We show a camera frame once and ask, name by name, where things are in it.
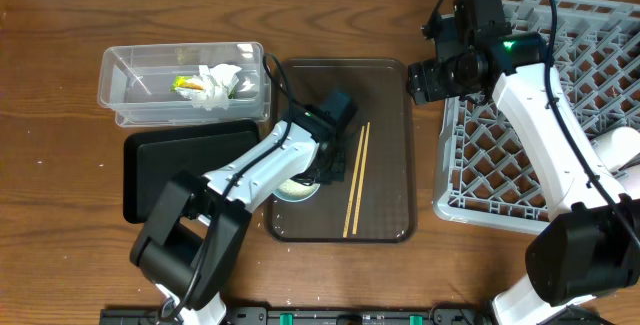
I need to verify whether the light blue rice bowl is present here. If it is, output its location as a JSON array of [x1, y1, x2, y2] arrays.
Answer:
[[273, 179, 320, 203]]

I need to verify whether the wooden chopstick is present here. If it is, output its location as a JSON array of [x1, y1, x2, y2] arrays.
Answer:
[[342, 125, 366, 238], [352, 122, 371, 235]]

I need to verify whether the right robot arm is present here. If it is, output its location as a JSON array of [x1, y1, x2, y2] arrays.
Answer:
[[408, 30, 639, 324]]

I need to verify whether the grey dishwasher rack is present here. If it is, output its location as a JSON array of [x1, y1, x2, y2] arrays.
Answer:
[[433, 0, 639, 234]]

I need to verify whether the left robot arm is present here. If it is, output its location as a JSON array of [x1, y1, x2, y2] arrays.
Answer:
[[123, 106, 354, 324]]

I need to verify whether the right wooden chopstick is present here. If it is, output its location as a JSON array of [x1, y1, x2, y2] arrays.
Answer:
[[352, 122, 371, 235]]

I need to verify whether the left wooden chopstick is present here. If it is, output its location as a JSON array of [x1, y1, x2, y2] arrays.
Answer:
[[342, 125, 366, 238]]

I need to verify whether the yellow green snack wrapper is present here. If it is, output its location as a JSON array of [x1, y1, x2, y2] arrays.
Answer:
[[171, 75, 239, 101]]

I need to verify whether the white cup green inside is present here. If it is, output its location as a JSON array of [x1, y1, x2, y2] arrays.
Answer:
[[591, 126, 639, 173]]

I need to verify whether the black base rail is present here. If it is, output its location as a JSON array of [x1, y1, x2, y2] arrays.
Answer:
[[98, 305, 496, 325]]

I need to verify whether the black plastic bin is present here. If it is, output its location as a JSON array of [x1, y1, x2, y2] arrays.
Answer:
[[123, 120, 260, 224]]

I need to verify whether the white tissue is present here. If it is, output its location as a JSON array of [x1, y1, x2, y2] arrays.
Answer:
[[171, 64, 241, 111]]

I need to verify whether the clear plastic bin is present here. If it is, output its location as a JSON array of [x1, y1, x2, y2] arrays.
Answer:
[[97, 42, 271, 127]]

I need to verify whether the brown serving tray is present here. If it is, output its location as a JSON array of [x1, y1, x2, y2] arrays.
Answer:
[[264, 59, 417, 243]]

